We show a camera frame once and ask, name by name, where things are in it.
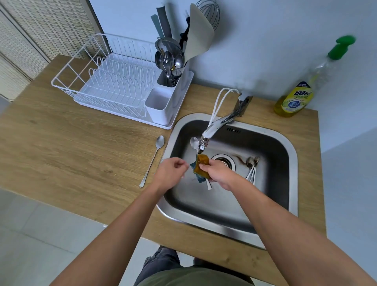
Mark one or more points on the person's right forearm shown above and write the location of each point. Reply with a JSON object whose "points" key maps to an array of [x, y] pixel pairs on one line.
{"points": [[288, 235]]}

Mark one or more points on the round sink drain strainer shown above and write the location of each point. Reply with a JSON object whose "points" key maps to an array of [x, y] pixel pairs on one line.
{"points": [[226, 160]]}

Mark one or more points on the person's left hand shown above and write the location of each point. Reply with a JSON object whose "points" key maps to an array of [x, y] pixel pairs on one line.
{"points": [[168, 173]]}

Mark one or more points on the olive green shirt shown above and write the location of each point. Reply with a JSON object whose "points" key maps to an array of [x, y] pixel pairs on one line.
{"points": [[200, 278]]}

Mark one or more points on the stainless steel sink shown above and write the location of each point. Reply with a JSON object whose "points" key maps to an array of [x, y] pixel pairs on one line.
{"points": [[206, 206]]}

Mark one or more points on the chrome faucet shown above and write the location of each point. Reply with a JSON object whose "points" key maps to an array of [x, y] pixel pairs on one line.
{"points": [[218, 122]]}

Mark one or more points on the white plastic drip tray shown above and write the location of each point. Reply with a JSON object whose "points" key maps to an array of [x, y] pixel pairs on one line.
{"points": [[182, 88]]}

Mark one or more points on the long steel spoon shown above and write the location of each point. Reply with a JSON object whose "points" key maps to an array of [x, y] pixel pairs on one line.
{"points": [[159, 142]]}

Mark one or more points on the black kitchen utensil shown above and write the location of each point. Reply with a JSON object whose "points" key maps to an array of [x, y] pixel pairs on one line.
{"points": [[185, 35]]}

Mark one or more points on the person's right thumb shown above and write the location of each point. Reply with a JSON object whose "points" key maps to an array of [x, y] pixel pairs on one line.
{"points": [[207, 166]]}

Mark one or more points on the person's left forearm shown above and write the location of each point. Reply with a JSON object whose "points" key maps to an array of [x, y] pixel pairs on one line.
{"points": [[117, 235]]}

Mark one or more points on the person's left fingers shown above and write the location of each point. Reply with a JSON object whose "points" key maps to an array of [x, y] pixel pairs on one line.
{"points": [[181, 166]]}

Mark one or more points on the grey trousers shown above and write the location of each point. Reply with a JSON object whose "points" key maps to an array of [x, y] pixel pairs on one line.
{"points": [[160, 262]]}

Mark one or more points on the woven rattan cabinet door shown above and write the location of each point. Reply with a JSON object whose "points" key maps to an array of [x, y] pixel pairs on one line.
{"points": [[44, 23]]}

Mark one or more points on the yellow dish soap bottle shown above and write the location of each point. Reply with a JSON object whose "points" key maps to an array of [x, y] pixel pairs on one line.
{"points": [[296, 98]]}

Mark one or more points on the white cutlery holder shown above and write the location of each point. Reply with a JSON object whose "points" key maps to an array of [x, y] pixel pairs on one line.
{"points": [[160, 103]]}

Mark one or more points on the steel ladle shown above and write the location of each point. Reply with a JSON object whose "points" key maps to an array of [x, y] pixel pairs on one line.
{"points": [[168, 45]]}

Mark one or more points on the dark grey spatula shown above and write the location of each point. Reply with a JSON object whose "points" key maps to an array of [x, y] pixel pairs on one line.
{"points": [[163, 23]]}

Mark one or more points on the yellow and green sponge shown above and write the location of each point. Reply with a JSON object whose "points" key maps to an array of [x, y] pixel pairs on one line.
{"points": [[203, 161]]}

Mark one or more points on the person's right hand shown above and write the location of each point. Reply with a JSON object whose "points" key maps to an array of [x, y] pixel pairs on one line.
{"points": [[221, 173]]}

